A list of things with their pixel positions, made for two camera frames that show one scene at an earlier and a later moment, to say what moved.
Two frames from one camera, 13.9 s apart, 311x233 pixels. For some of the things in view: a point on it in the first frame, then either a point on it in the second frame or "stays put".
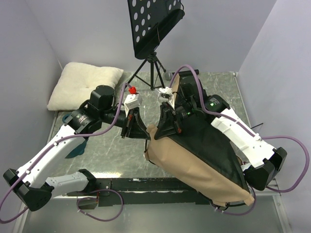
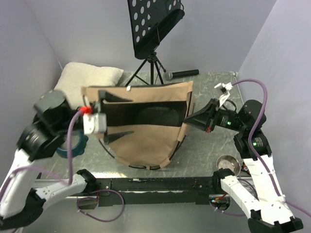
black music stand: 150,20 stays put
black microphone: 169,75 stays put
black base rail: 143,191 stays put
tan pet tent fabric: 183,166 -> 147,146
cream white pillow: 77,83 stays put
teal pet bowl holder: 80,149 stays put
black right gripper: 169,122 -> 205,117
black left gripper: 133,124 -> 104,95
